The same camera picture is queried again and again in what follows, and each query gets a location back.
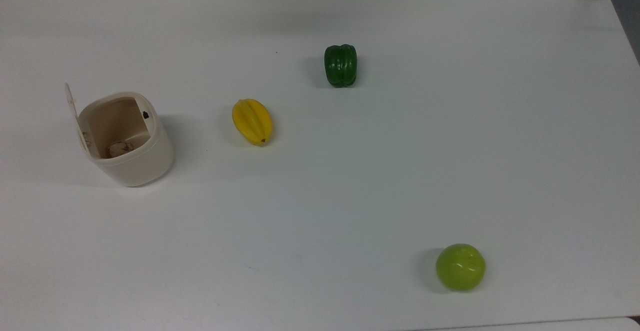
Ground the beige garbage bin with lid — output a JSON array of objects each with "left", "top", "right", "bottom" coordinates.
[{"left": 64, "top": 82, "right": 176, "bottom": 188}]

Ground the yellow toy star fruit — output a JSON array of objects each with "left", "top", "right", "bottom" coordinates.
[{"left": 231, "top": 98, "right": 274, "bottom": 146}]

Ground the green toy bell pepper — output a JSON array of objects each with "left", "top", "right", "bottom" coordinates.
[{"left": 323, "top": 44, "right": 359, "bottom": 89}]

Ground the light green toy apple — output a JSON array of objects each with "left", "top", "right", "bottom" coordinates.
[{"left": 435, "top": 243, "right": 487, "bottom": 292}]

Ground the crumpled beige paper ball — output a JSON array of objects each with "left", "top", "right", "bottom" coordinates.
[{"left": 108, "top": 141, "right": 135, "bottom": 159}]

